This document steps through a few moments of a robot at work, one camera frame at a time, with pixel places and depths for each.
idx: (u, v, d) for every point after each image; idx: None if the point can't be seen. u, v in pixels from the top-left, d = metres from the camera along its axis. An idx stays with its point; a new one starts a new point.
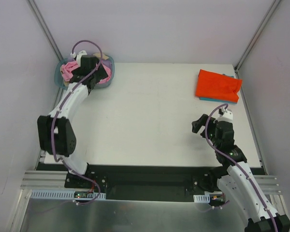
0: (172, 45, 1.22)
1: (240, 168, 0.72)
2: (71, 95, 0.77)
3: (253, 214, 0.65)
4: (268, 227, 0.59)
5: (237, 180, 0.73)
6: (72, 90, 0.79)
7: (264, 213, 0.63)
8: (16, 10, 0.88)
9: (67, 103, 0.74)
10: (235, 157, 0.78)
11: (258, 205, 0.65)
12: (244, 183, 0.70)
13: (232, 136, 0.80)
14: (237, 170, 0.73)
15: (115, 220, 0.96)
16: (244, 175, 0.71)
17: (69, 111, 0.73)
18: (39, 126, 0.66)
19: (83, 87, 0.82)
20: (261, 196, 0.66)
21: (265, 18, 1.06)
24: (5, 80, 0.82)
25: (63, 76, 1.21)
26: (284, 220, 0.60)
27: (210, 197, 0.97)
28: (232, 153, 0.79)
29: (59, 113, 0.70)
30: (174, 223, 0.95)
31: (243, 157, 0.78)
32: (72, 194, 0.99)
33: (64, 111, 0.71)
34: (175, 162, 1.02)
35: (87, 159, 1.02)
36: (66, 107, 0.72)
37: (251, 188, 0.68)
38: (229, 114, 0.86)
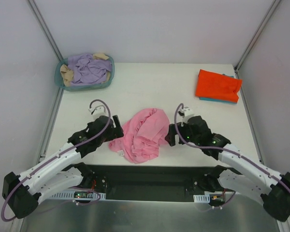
0: (171, 46, 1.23)
1: (229, 151, 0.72)
2: (55, 161, 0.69)
3: (261, 185, 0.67)
4: (281, 192, 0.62)
5: (232, 163, 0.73)
6: (59, 153, 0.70)
7: (271, 181, 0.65)
8: (15, 10, 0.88)
9: (44, 168, 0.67)
10: (219, 144, 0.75)
11: (262, 176, 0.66)
12: (240, 163, 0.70)
13: (206, 125, 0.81)
14: (227, 154, 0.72)
15: (115, 220, 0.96)
16: (236, 155, 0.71)
17: (40, 180, 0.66)
18: (4, 183, 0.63)
19: (75, 153, 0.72)
20: (260, 168, 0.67)
21: (265, 18, 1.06)
24: (5, 80, 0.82)
25: (71, 66, 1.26)
26: None
27: (210, 197, 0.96)
28: (215, 141, 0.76)
29: (27, 180, 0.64)
30: (174, 223, 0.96)
31: (226, 138, 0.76)
32: (72, 195, 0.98)
33: (33, 179, 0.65)
34: (175, 162, 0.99)
35: (86, 160, 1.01)
36: (39, 174, 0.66)
37: (247, 164, 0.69)
38: (189, 110, 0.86)
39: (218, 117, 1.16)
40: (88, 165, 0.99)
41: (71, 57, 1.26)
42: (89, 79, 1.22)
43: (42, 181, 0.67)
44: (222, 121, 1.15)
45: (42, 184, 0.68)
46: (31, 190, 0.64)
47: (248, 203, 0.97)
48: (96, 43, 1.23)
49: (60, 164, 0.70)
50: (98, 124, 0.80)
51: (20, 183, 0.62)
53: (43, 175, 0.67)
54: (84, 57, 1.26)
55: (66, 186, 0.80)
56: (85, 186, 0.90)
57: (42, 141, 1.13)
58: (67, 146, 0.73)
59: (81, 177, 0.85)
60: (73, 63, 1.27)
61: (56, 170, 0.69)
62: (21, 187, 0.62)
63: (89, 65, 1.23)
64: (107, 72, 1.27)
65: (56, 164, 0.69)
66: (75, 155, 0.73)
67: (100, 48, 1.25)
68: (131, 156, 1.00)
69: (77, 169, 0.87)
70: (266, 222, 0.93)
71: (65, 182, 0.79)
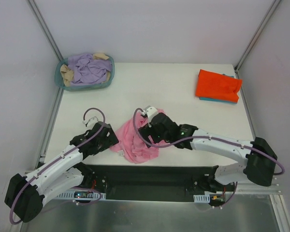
0: (171, 46, 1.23)
1: (198, 137, 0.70)
2: (60, 161, 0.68)
3: (238, 159, 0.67)
4: (257, 159, 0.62)
5: (207, 147, 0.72)
6: (64, 154, 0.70)
7: (245, 152, 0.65)
8: (15, 10, 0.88)
9: (50, 169, 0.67)
10: (188, 133, 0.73)
11: (236, 150, 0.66)
12: (212, 145, 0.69)
13: (170, 120, 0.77)
14: (197, 140, 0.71)
15: (115, 220, 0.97)
16: (207, 139, 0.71)
17: (47, 180, 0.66)
18: (9, 185, 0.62)
19: (78, 153, 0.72)
20: (231, 142, 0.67)
21: (265, 18, 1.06)
24: (5, 80, 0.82)
25: (70, 66, 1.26)
26: (260, 141, 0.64)
27: (210, 197, 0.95)
28: (183, 132, 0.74)
29: (34, 180, 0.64)
30: (174, 223, 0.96)
31: (192, 126, 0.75)
32: (72, 194, 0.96)
33: (40, 180, 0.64)
34: (176, 162, 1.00)
35: (87, 160, 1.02)
36: (46, 174, 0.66)
37: (219, 143, 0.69)
38: (151, 109, 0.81)
39: (218, 117, 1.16)
40: (88, 165, 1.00)
41: (70, 57, 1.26)
42: (89, 79, 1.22)
43: (48, 181, 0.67)
44: (222, 121, 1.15)
45: (48, 184, 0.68)
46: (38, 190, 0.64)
47: (248, 202, 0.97)
48: (96, 43, 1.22)
49: (66, 164, 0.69)
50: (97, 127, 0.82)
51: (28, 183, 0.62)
53: (50, 175, 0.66)
54: (84, 57, 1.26)
55: (68, 186, 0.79)
56: (86, 185, 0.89)
57: (42, 141, 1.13)
58: (69, 147, 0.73)
59: (82, 177, 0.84)
60: (73, 63, 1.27)
61: (62, 170, 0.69)
62: (29, 187, 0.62)
63: (89, 65, 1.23)
64: (107, 72, 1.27)
65: (62, 165, 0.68)
66: (79, 155, 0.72)
67: (100, 48, 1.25)
68: (131, 156, 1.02)
69: (76, 169, 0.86)
70: (266, 222, 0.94)
71: (68, 182, 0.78)
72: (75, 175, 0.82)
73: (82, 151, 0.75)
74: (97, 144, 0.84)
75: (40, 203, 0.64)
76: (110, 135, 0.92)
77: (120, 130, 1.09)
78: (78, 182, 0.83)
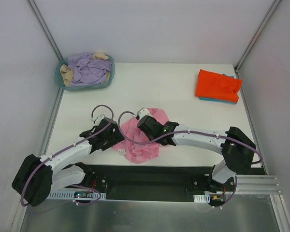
0: (171, 46, 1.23)
1: (178, 132, 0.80)
2: (71, 149, 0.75)
3: (216, 149, 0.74)
4: (231, 147, 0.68)
5: (188, 141, 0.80)
6: (75, 143, 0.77)
7: (220, 141, 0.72)
8: (15, 10, 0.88)
9: (63, 154, 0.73)
10: (170, 130, 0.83)
11: (212, 141, 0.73)
12: (191, 137, 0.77)
13: (153, 120, 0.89)
14: (178, 135, 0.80)
15: (115, 219, 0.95)
16: (185, 133, 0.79)
17: (60, 163, 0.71)
18: (23, 165, 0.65)
19: (88, 145, 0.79)
20: (207, 134, 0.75)
21: (265, 18, 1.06)
24: (5, 80, 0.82)
25: (70, 66, 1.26)
26: (234, 130, 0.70)
27: (210, 197, 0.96)
28: (166, 129, 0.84)
29: (49, 161, 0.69)
30: (174, 223, 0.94)
31: (173, 123, 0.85)
32: (72, 194, 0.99)
33: (53, 161, 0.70)
34: (176, 162, 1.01)
35: (88, 160, 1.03)
36: (59, 158, 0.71)
37: (196, 137, 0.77)
38: (143, 110, 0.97)
39: (218, 117, 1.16)
40: (89, 165, 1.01)
41: (70, 57, 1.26)
42: (89, 79, 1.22)
43: (60, 165, 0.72)
44: (222, 121, 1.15)
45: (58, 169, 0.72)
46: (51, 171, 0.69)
47: (248, 203, 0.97)
48: (96, 43, 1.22)
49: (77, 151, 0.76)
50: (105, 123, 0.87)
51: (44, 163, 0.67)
53: (62, 159, 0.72)
54: (84, 57, 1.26)
55: (70, 181, 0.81)
56: (86, 185, 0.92)
57: (42, 141, 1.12)
58: (79, 138, 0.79)
59: (83, 174, 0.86)
60: (73, 63, 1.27)
61: (72, 156, 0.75)
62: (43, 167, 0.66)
63: (89, 65, 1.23)
64: (107, 72, 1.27)
65: (73, 152, 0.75)
66: (88, 147, 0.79)
67: (100, 48, 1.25)
68: (131, 156, 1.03)
69: (78, 166, 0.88)
70: (266, 222, 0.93)
71: (71, 175, 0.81)
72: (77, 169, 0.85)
73: (92, 143, 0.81)
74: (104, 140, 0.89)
75: (49, 188, 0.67)
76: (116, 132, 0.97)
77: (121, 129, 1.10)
78: (79, 181, 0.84)
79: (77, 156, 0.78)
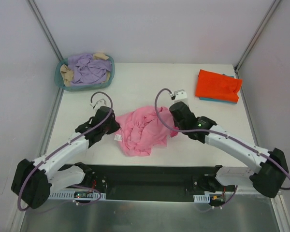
0: (171, 46, 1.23)
1: (215, 133, 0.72)
2: (66, 147, 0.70)
3: (251, 165, 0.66)
4: (270, 168, 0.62)
5: (220, 145, 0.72)
6: (70, 140, 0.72)
7: (259, 159, 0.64)
8: (15, 10, 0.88)
9: (58, 153, 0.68)
10: (205, 127, 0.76)
11: (251, 155, 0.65)
12: (227, 143, 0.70)
13: (188, 109, 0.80)
14: (214, 136, 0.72)
15: (115, 220, 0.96)
16: (223, 137, 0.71)
17: (56, 164, 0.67)
18: (17, 170, 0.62)
19: (83, 141, 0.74)
20: (248, 146, 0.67)
21: (265, 19, 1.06)
24: (5, 80, 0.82)
25: (70, 66, 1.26)
26: (278, 152, 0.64)
27: (210, 197, 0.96)
28: (200, 124, 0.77)
29: (43, 164, 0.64)
30: (174, 223, 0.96)
31: (211, 122, 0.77)
32: (72, 194, 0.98)
33: (48, 164, 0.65)
34: (176, 162, 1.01)
35: (87, 159, 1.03)
36: (54, 159, 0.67)
37: (235, 144, 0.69)
38: (181, 94, 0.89)
39: (218, 117, 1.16)
40: (88, 165, 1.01)
41: (70, 57, 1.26)
42: (89, 79, 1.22)
43: (56, 165, 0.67)
44: (221, 121, 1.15)
45: (54, 170, 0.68)
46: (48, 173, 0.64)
47: (248, 203, 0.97)
48: (96, 43, 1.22)
49: (74, 148, 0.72)
50: (101, 115, 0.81)
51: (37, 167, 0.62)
53: (57, 160, 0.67)
54: (84, 57, 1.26)
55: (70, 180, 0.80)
56: (86, 185, 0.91)
57: (42, 141, 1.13)
58: (75, 135, 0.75)
59: (83, 175, 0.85)
60: (73, 63, 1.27)
61: (69, 154, 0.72)
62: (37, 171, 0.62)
63: (89, 65, 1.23)
64: (107, 72, 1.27)
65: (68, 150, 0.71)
66: (85, 142, 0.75)
67: (100, 48, 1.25)
68: (125, 147, 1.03)
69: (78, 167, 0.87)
70: (266, 222, 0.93)
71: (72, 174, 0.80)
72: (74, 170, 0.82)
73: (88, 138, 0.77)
74: (102, 131, 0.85)
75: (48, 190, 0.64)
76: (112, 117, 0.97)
77: (123, 116, 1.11)
78: (79, 181, 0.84)
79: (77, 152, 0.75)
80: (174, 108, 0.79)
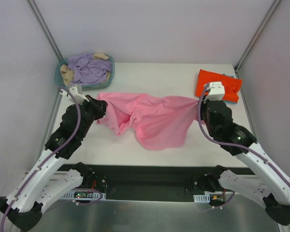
0: (171, 46, 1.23)
1: (256, 154, 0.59)
2: (36, 175, 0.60)
3: (279, 196, 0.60)
4: None
5: (252, 165, 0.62)
6: (38, 166, 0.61)
7: None
8: (15, 10, 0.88)
9: (29, 186, 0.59)
10: (244, 142, 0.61)
11: (285, 190, 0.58)
12: (262, 169, 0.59)
13: (230, 115, 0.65)
14: (252, 157, 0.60)
15: (115, 220, 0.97)
16: (262, 160, 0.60)
17: (30, 197, 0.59)
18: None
19: (55, 161, 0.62)
20: (286, 181, 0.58)
21: (265, 18, 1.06)
24: (5, 80, 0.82)
25: (70, 66, 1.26)
26: None
27: (210, 197, 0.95)
28: (240, 137, 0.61)
29: (14, 202, 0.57)
30: (174, 223, 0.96)
31: (252, 137, 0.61)
32: (72, 194, 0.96)
33: (21, 199, 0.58)
34: (176, 162, 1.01)
35: (87, 159, 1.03)
36: (26, 193, 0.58)
37: (272, 173, 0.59)
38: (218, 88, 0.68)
39: None
40: (88, 165, 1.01)
41: (70, 57, 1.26)
42: (89, 79, 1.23)
43: (32, 196, 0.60)
44: None
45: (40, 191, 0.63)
46: (24, 209, 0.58)
47: (248, 203, 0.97)
48: (96, 43, 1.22)
49: (47, 171, 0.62)
50: (70, 117, 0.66)
51: (8, 208, 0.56)
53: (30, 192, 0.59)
54: (84, 57, 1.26)
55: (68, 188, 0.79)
56: (86, 185, 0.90)
57: (42, 141, 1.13)
58: (45, 154, 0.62)
59: (81, 178, 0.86)
60: (73, 63, 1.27)
61: (49, 176, 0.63)
62: (11, 211, 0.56)
63: (89, 65, 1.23)
64: (107, 72, 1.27)
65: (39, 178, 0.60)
66: (57, 161, 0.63)
67: (100, 48, 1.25)
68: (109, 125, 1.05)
69: (76, 171, 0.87)
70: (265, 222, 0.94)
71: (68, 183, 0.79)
72: (70, 180, 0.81)
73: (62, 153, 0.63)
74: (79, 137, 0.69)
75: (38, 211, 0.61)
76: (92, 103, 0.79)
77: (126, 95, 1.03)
78: (79, 183, 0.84)
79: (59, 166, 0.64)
80: (215, 110, 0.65)
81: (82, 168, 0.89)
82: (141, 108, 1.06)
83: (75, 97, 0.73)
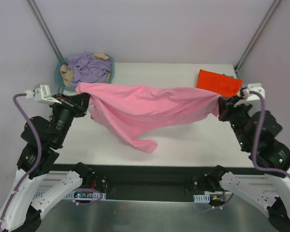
0: (171, 46, 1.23)
1: None
2: (16, 195, 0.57)
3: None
4: None
5: (280, 185, 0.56)
6: (15, 188, 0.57)
7: None
8: (15, 10, 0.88)
9: (12, 207, 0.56)
10: (282, 165, 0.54)
11: None
12: None
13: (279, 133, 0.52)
14: (286, 181, 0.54)
15: (115, 220, 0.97)
16: None
17: (17, 216, 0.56)
18: None
19: (30, 181, 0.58)
20: None
21: (265, 18, 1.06)
24: (5, 80, 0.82)
25: (70, 66, 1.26)
26: None
27: (210, 197, 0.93)
28: (282, 160, 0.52)
29: (2, 224, 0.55)
30: (174, 223, 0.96)
31: None
32: (72, 194, 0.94)
33: (7, 221, 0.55)
34: (175, 162, 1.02)
35: (87, 159, 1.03)
36: (10, 213, 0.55)
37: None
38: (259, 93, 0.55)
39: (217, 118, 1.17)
40: (88, 165, 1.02)
41: (70, 57, 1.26)
42: (89, 79, 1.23)
43: (19, 215, 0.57)
44: (221, 122, 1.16)
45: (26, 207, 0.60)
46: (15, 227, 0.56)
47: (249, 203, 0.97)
48: (96, 43, 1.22)
49: (25, 191, 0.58)
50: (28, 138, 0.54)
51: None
53: (15, 211, 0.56)
54: (84, 57, 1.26)
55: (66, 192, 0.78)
56: (86, 185, 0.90)
57: None
58: (19, 175, 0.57)
59: (80, 181, 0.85)
60: (73, 63, 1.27)
61: (29, 194, 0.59)
62: None
63: (89, 65, 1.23)
64: (107, 72, 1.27)
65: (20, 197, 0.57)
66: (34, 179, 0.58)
67: (100, 48, 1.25)
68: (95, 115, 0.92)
69: (76, 172, 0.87)
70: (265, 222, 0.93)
71: (66, 187, 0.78)
72: (68, 184, 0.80)
73: (35, 172, 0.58)
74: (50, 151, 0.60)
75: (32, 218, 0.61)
76: (65, 104, 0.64)
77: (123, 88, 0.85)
78: (78, 185, 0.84)
79: (37, 182, 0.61)
80: (265, 127, 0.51)
81: (81, 167, 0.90)
82: (136, 104, 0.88)
83: (44, 101, 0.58)
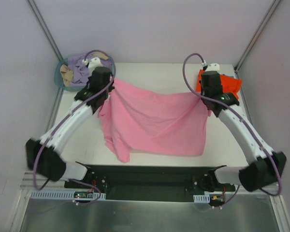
0: (171, 46, 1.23)
1: (233, 111, 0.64)
2: (70, 118, 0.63)
3: (249, 155, 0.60)
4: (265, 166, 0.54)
5: (230, 123, 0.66)
6: (71, 111, 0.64)
7: (259, 153, 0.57)
8: (15, 11, 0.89)
9: (62, 128, 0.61)
10: (227, 103, 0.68)
11: (253, 146, 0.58)
12: (237, 126, 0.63)
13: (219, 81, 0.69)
14: (230, 114, 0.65)
15: (115, 219, 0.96)
16: (238, 119, 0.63)
17: (63, 137, 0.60)
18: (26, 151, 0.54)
19: (86, 108, 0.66)
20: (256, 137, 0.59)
21: (265, 19, 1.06)
24: (5, 80, 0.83)
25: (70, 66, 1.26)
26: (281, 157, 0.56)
27: (210, 197, 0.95)
28: (224, 98, 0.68)
29: (49, 139, 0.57)
30: (174, 223, 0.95)
31: (236, 101, 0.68)
32: (72, 194, 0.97)
33: (55, 139, 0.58)
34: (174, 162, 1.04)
35: (88, 159, 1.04)
36: (60, 133, 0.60)
37: (243, 130, 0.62)
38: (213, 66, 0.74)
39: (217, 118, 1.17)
40: (90, 164, 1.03)
41: (70, 57, 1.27)
42: None
43: (62, 140, 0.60)
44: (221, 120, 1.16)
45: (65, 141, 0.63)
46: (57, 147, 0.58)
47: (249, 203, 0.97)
48: (96, 43, 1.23)
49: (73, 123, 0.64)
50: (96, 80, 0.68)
51: (45, 144, 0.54)
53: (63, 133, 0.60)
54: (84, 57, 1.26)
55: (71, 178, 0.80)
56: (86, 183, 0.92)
57: None
58: (75, 105, 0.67)
59: (85, 170, 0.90)
60: (73, 63, 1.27)
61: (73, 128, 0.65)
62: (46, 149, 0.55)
63: None
64: None
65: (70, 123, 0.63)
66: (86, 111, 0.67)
67: (100, 49, 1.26)
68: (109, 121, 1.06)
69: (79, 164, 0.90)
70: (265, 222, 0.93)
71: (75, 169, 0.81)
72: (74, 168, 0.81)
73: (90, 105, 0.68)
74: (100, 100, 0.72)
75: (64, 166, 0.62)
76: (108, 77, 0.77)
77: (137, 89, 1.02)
78: (81, 177, 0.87)
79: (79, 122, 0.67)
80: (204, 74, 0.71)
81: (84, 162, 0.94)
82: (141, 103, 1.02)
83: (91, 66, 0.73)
